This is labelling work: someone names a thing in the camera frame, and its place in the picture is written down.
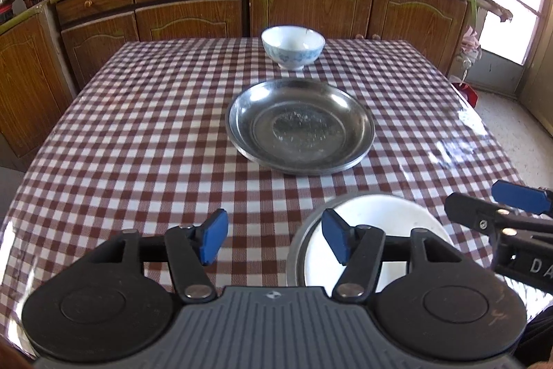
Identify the pink plastic bag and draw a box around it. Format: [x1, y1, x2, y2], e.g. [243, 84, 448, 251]
[460, 27, 483, 70]

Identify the red checkered tablecloth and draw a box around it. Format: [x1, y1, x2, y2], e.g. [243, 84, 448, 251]
[0, 39, 553, 369]

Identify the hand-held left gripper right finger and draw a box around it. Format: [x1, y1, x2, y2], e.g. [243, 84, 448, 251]
[322, 208, 467, 304]

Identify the double-door wooden cabinet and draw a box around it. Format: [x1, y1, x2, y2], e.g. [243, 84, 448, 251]
[247, 0, 513, 78]

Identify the red bag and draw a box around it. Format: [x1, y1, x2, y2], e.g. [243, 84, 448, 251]
[449, 81, 480, 109]

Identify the blue patterned white bowl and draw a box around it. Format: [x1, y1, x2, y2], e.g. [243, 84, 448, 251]
[261, 25, 326, 71]

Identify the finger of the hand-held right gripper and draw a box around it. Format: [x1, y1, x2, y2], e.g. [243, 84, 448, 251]
[491, 180, 553, 218]
[444, 192, 522, 242]

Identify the large steel plate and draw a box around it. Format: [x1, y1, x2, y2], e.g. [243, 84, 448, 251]
[289, 193, 455, 289]
[225, 78, 376, 176]

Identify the glazed door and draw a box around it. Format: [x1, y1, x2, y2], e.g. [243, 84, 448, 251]
[475, 0, 553, 120]

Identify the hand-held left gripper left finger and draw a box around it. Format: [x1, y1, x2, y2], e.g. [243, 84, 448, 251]
[86, 208, 229, 305]

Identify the single-door wooden cabinet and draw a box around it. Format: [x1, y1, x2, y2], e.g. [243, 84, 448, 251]
[0, 3, 77, 160]

